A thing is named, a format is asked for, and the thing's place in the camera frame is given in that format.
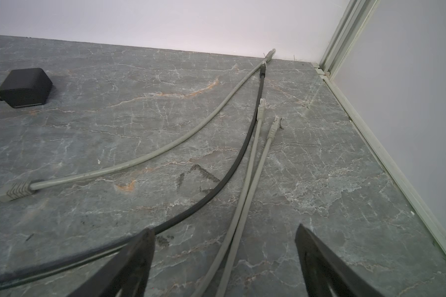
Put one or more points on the grey ethernet cable curved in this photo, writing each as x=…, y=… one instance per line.
x=20, y=190

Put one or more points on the black power adapter small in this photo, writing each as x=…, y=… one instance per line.
x=25, y=88

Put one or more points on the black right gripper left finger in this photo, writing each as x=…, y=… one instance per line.
x=126, y=274

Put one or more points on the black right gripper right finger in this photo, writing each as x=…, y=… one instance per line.
x=325, y=274

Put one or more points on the aluminium frame rail right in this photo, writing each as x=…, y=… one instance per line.
x=386, y=65

